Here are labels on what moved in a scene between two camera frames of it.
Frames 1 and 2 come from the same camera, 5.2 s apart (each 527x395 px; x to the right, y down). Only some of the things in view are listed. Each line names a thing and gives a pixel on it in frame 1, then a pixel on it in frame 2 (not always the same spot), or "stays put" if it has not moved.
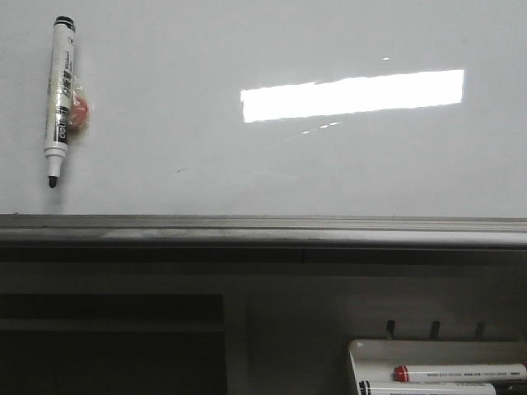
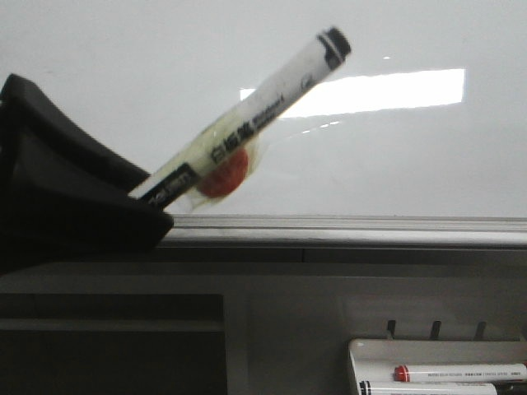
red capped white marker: [404, 374] stays put
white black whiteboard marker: [58, 111] to [248, 113]
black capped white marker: [426, 388] stays put
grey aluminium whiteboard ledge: [72, 238] stays put
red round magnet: [79, 113] to [226, 177]
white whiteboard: [272, 108] stays put
